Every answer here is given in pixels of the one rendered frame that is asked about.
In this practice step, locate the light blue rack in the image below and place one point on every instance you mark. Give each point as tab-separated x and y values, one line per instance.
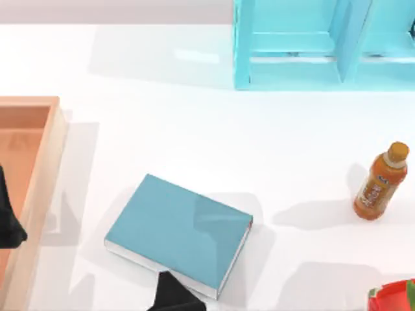
291	77

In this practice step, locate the orange bottle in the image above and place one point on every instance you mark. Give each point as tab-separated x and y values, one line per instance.
376	191

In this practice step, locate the red and green carton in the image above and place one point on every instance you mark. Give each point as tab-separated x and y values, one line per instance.
395	298

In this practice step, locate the shallow salmon-coloured box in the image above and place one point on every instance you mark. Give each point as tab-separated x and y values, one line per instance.
40	175

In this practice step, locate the blue book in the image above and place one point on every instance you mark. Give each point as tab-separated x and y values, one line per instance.
175	226

